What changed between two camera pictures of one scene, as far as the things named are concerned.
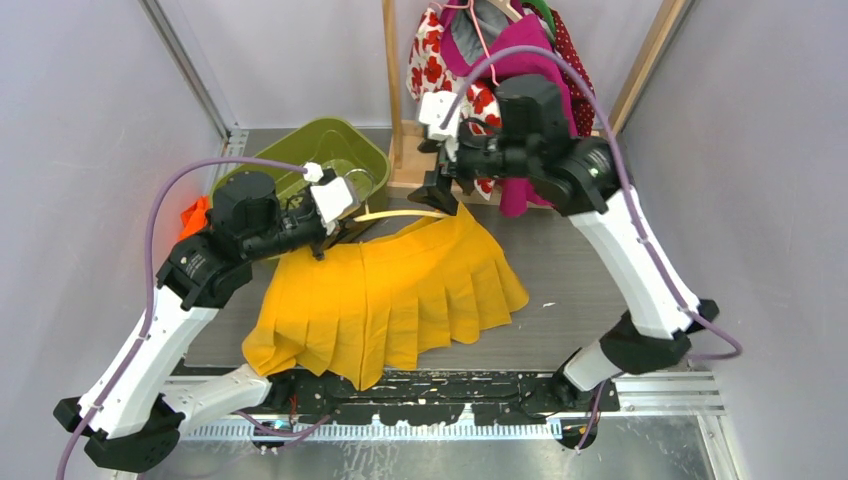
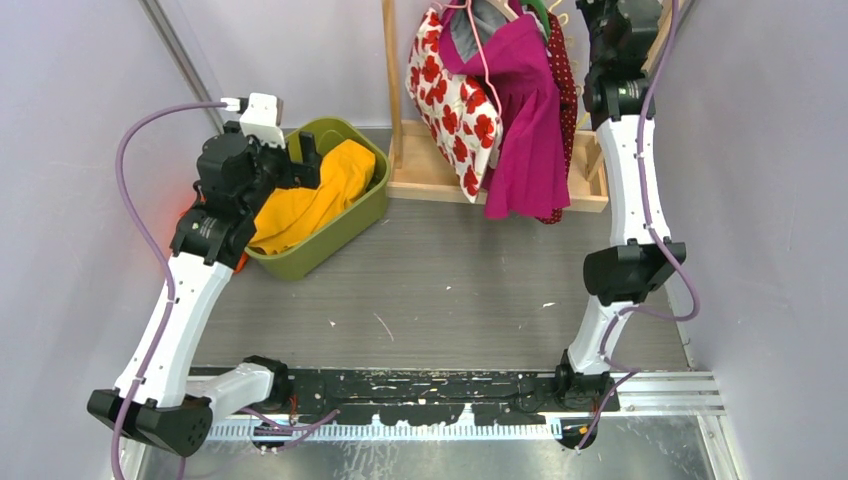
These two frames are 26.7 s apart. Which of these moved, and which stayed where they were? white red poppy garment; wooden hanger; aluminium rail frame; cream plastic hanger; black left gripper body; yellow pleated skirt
Moved: black left gripper body; cream plastic hanger; yellow pleated skirt
Stayed: aluminium rail frame; wooden hanger; white red poppy garment
